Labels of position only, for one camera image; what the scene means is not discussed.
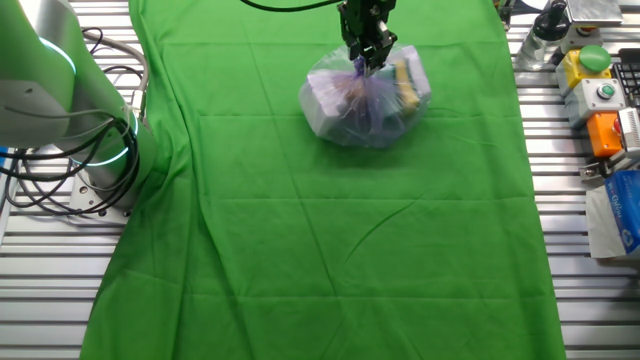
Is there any silver ribbed camera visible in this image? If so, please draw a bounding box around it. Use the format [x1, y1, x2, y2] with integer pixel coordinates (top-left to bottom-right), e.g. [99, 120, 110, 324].
[617, 106, 640, 161]

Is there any white box red button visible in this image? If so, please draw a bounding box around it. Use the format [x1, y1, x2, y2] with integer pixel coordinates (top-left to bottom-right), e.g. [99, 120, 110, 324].
[559, 23, 605, 55]

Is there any black camera cable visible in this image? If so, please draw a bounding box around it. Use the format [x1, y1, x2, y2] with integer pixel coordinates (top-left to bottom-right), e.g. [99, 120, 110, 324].
[534, 0, 570, 42]

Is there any blue tissue pack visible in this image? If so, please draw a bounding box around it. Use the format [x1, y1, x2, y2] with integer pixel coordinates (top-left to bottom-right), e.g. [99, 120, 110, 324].
[603, 169, 640, 256]

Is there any clear plastic bag of things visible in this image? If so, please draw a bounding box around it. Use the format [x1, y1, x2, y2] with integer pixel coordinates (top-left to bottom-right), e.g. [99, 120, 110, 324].
[298, 43, 433, 150]

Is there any grey robot hose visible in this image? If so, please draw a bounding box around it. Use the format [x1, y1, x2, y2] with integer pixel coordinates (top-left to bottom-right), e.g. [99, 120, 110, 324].
[82, 34, 151, 121]

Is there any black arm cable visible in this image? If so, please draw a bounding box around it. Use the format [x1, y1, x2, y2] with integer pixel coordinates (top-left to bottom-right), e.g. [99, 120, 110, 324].
[239, 0, 346, 13]

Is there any silver camera with plug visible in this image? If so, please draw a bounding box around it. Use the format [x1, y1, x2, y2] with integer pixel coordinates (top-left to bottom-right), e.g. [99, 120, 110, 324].
[513, 19, 554, 72]

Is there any silver foil box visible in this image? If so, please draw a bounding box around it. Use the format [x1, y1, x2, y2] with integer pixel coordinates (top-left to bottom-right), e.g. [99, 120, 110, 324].
[565, 0, 625, 27]

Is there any orange box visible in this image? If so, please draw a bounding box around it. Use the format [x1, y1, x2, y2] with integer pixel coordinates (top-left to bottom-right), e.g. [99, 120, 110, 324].
[585, 110, 625, 159]

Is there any green cloth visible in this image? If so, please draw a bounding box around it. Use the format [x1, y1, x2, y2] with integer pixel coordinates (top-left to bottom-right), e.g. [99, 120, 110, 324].
[79, 0, 569, 360]

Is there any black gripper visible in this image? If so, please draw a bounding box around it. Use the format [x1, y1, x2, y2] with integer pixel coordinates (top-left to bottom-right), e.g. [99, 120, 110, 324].
[338, 0, 399, 77]

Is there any grey box green push button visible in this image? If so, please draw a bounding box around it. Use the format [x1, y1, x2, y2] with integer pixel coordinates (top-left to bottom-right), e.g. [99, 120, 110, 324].
[563, 78, 627, 129]

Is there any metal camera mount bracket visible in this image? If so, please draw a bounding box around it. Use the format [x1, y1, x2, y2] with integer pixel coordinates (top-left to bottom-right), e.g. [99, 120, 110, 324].
[578, 149, 640, 184]

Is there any yellow box green mushroom button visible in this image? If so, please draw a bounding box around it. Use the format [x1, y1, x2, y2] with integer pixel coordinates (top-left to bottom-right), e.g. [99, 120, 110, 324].
[555, 44, 614, 99]

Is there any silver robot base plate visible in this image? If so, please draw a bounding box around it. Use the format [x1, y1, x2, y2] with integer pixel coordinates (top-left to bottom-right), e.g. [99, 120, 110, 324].
[68, 172, 132, 221]

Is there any black keyboard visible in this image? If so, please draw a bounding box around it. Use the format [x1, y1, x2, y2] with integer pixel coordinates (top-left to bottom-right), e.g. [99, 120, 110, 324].
[612, 47, 640, 109]

